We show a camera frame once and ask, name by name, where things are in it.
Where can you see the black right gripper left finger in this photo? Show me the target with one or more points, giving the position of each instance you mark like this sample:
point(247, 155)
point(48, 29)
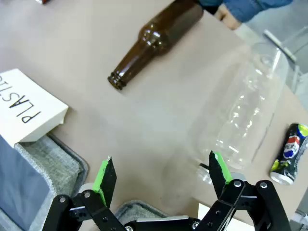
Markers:
point(108, 183)

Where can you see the grey fabric basket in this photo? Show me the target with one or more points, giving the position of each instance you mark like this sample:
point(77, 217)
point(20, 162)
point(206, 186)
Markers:
point(48, 163)
point(137, 208)

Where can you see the small white PLASTIC label card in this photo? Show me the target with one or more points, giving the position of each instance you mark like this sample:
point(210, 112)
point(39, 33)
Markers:
point(29, 106)

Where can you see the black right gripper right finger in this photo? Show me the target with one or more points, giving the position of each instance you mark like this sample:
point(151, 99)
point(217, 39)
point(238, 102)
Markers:
point(217, 175)

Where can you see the crushed dark Pepsi can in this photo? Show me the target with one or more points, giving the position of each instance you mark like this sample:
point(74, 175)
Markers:
point(288, 154)

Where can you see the brown glass bottle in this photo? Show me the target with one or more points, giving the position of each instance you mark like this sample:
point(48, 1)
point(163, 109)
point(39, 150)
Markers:
point(156, 41)

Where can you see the clear label-free plastic bottle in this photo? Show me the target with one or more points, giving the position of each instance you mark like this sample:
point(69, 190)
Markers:
point(240, 108)

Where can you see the crushed red soda can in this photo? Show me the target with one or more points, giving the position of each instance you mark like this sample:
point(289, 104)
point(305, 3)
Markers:
point(45, 1)

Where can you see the person's left denim-sleeved forearm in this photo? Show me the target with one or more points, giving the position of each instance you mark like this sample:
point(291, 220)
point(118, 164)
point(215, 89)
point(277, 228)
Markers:
point(243, 8)

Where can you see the person's left hand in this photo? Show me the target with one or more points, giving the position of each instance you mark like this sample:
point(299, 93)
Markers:
point(229, 18)

